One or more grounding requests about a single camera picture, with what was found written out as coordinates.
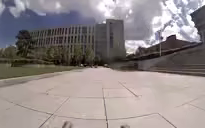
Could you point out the pale concrete slab pavement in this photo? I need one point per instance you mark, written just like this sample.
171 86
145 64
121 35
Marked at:
100 83

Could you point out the large grey multi-storey building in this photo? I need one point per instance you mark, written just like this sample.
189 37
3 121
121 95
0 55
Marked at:
90 40

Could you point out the row of trees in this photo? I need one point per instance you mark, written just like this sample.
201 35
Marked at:
56 53

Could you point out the lamp pole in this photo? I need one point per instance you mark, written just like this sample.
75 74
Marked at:
160 43

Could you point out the low brown building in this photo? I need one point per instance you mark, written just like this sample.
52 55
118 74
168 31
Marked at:
170 45

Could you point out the green grass lawn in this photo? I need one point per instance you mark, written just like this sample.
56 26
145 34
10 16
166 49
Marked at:
20 70

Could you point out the grey concrete wall with steps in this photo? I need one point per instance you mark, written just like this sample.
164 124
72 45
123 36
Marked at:
186 60

